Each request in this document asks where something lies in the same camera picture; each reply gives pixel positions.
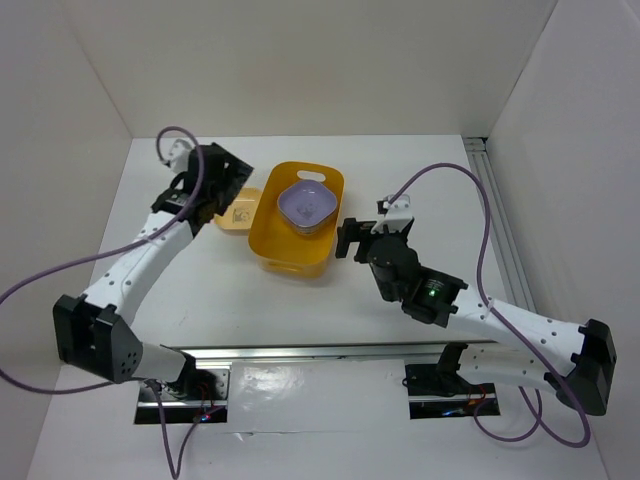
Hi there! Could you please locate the left yellow plate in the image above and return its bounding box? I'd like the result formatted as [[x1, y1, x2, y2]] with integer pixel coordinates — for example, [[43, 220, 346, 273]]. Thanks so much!
[[213, 187, 262, 235]]

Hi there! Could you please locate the aluminium corner profile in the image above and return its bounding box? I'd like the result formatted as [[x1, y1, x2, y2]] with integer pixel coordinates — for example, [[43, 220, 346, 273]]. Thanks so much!
[[462, 137, 537, 313]]

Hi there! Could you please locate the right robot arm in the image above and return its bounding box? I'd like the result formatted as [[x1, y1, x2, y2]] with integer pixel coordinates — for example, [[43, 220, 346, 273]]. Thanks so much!
[[336, 218, 617, 416]]

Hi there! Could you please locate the yellow plastic bin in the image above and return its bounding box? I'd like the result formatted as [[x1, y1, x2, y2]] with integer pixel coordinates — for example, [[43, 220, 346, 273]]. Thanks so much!
[[248, 162, 344, 278]]

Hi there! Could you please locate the aluminium rail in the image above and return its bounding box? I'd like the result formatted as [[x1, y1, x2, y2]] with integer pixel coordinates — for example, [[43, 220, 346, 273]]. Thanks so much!
[[159, 341, 501, 362]]

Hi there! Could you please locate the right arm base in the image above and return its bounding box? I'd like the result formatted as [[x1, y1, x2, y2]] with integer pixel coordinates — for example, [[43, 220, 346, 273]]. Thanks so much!
[[402, 364, 500, 420]]

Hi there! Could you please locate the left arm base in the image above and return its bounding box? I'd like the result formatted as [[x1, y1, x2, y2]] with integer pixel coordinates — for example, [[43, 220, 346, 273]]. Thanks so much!
[[134, 364, 231, 425]]

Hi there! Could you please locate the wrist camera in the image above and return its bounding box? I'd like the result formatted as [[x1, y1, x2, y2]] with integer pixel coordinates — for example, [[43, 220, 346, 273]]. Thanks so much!
[[162, 139, 193, 174], [371, 194, 414, 234]]

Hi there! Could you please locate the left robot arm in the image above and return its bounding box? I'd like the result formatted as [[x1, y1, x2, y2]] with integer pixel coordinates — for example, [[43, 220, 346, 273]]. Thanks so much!
[[53, 143, 253, 399]]

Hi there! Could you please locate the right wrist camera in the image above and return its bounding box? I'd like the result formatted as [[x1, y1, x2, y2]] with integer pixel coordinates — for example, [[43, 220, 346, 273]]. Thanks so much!
[[371, 194, 414, 234]]

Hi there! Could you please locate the purple plate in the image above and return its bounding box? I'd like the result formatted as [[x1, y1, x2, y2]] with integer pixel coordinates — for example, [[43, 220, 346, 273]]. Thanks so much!
[[277, 180, 339, 235]]

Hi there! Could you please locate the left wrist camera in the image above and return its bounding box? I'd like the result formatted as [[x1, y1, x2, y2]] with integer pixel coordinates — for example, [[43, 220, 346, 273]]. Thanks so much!
[[162, 139, 193, 174]]

